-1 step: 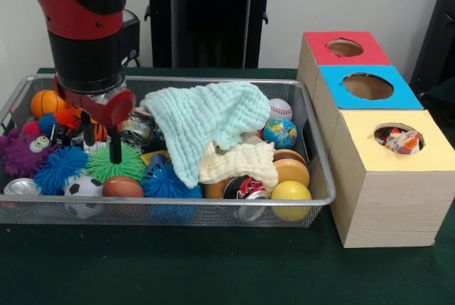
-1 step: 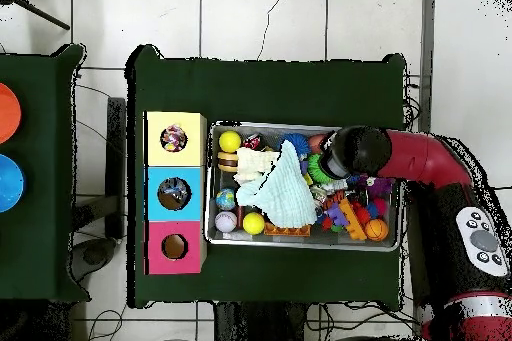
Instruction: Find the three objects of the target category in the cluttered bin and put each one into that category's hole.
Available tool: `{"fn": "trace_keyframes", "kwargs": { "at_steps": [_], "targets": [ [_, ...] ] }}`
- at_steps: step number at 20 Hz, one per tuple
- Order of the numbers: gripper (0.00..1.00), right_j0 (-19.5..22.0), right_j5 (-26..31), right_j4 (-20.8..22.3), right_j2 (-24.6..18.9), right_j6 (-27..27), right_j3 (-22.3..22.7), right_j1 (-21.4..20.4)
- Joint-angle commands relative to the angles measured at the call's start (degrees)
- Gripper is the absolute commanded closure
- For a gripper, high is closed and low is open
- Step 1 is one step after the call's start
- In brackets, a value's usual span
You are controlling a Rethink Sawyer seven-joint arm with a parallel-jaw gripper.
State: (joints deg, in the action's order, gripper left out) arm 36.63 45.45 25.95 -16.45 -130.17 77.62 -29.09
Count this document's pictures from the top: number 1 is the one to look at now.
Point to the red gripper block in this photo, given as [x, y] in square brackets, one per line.
[121, 109]

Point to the mint waffle cloth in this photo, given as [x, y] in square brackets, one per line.
[199, 116]

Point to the cream waffle cloth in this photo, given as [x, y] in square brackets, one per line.
[241, 163]

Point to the crushed silver can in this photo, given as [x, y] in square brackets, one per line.
[249, 191]

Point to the small polka dot paper ball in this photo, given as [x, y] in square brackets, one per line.
[403, 141]

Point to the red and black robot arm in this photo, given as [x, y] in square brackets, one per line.
[81, 17]

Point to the wooden box three round holes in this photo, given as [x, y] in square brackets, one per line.
[391, 205]

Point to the crushed pale can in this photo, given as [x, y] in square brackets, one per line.
[136, 132]

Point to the green spiky ball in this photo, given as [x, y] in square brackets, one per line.
[131, 168]

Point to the small soccer ball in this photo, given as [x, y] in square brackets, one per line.
[83, 191]

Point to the orange toy basketball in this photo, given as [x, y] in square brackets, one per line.
[42, 104]

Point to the purple spiky toy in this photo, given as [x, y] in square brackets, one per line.
[21, 152]

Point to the dark green table cloth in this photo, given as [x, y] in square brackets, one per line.
[177, 266]

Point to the small globe ball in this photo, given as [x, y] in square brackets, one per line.
[280, 132]

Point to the yellow ball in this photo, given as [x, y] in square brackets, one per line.
[290, 200]

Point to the black upright panel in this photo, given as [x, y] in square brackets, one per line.
[440, 17]

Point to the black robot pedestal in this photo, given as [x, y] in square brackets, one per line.
[209, 27]

